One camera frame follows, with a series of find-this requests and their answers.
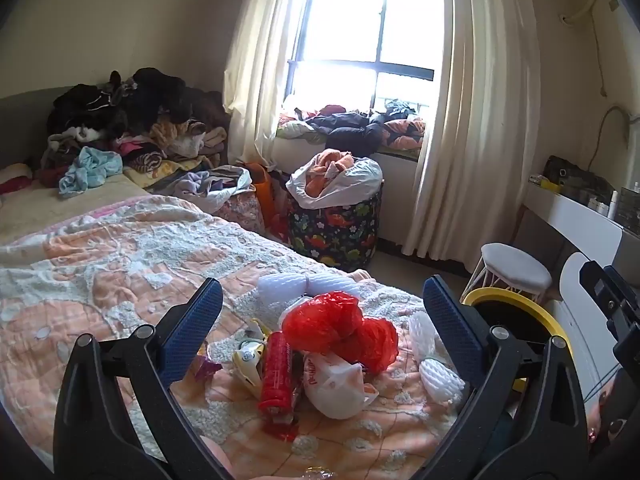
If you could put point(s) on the clothes heap on windowsill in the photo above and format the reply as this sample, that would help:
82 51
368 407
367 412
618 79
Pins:
350 125

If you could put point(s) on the dark handbag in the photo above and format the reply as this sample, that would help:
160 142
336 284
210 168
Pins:
575 180

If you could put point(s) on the white round stool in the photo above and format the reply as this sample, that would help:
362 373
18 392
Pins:
515 262

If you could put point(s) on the purple snack wrapper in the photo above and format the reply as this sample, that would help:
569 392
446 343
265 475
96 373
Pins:
207 366

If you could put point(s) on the yellow round bin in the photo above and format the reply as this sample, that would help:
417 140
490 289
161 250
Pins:
525 300

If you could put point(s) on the orange white patterned blanket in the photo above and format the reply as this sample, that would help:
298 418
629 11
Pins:
100 270

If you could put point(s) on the white plastic bag red print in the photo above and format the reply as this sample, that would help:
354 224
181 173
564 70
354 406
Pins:
335 385

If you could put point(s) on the clear cosmetics organizer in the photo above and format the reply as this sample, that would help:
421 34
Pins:
629 210

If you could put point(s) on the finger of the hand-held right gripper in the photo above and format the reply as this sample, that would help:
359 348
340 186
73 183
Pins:
595 285

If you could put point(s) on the yellow white wrapper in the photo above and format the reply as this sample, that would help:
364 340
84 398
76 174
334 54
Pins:
247 365

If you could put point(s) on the red snack packet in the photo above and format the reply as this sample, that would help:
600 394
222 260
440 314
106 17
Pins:
277 375

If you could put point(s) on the pile of dark clothes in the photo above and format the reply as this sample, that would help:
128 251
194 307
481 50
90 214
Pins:
145 105

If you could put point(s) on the dinosaur print fabric basket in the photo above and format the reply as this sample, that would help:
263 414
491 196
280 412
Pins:
335 232

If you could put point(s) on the person's right hand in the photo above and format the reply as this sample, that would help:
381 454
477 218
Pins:
597 417

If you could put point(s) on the cream curtain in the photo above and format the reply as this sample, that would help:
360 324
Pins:
480 110
260 60

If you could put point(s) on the pink floral fabric bag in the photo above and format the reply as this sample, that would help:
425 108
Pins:
245 212

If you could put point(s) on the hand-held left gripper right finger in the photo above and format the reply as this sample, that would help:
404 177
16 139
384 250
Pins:
452 327

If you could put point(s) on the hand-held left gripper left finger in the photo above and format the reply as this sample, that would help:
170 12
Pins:
192 330

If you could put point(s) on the black framed window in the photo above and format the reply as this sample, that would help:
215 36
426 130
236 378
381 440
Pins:
380 25

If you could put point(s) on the light blue cloth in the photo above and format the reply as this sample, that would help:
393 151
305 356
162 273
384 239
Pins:
92 167

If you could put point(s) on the white drawer cabinet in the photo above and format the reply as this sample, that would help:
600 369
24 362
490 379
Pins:
575 320

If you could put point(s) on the white vanity desk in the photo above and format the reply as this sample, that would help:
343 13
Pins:
570 215

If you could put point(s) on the white and purple cloth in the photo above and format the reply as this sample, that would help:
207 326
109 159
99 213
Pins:
205 182

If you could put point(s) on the orange plastic bag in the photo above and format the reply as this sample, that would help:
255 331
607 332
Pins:
262 190

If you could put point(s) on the red cloth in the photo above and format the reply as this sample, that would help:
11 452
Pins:
15 180

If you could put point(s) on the white bag with orange clothes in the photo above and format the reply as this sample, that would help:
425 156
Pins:
350 180

